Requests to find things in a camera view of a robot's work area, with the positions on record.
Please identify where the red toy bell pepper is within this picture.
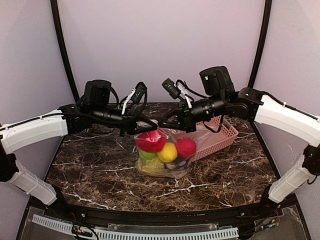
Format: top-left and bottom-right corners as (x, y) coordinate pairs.
(135, 130), (167, 153)

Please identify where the clear zip top bag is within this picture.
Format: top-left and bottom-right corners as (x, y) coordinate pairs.
(134, 123), (213, 179)

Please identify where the pink perforated plastic basket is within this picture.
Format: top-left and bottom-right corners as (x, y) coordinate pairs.
(191, 117), (239, 162)

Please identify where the yellow toy lemon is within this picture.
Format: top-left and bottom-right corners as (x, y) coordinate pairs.
(157, 142), (178, 163)

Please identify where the green toy chayote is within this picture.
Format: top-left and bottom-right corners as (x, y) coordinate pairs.
(139, 149), (157, 160)

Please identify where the yellow toy napa cabbage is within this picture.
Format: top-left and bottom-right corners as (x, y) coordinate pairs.
(136, 158), (164, 177)

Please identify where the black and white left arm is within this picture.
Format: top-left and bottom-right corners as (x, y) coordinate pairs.
(0, 79), (158, 206)

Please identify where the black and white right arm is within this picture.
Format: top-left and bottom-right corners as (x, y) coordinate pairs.
(158, 66), (320, 205)

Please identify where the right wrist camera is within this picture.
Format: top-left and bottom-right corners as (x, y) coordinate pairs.
(161, 78), (195, 109)

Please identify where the black curved front rail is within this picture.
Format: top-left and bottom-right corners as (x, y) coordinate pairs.
(22, 192), (301, 232)

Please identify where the white slotted cable duct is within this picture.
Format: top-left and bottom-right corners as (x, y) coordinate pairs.
(31, 214), (239, 240)

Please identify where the black right frame post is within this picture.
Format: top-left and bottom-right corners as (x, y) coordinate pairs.
(247, 0), (273, 88)

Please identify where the black frame post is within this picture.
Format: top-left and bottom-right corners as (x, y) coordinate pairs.
(247, 0), (273, 88)
(50, 0), (80, 102)

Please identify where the black left frame post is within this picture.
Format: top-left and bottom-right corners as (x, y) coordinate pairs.
(50, 0), (80, 102)

